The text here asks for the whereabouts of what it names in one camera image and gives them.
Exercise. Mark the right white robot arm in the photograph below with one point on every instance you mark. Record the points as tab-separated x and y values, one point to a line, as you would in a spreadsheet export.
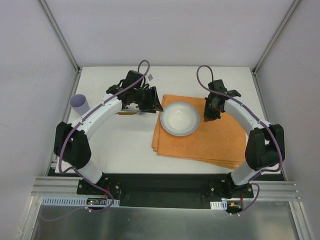
266	142

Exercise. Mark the right aluminium frame post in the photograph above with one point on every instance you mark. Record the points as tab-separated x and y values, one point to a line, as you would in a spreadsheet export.
276	35

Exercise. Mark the white blue-rimmed plate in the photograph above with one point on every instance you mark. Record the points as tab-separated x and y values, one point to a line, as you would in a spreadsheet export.
180	119

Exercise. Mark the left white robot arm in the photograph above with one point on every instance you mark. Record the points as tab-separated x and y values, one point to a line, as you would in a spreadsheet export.
71	142

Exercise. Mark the lilac plastic cup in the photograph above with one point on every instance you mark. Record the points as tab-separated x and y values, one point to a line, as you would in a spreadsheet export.
79	103

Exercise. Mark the aluminium frame post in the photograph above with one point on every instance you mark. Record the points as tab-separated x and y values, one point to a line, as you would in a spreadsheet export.
276	35
57	31

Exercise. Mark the left aluminium frame post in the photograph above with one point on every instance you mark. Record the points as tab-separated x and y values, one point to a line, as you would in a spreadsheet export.
57	31

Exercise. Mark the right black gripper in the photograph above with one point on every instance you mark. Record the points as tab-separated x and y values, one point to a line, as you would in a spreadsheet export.
210	110

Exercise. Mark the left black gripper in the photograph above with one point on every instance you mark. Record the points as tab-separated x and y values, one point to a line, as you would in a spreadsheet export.
152	99

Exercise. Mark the gold-tipped knife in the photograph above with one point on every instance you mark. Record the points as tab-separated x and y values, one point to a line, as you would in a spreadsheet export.
127	112

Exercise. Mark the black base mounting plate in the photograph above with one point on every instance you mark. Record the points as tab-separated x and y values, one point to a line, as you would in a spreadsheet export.
180	191

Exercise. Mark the orange cloth napkin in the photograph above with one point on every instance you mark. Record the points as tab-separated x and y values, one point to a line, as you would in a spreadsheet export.
220	142

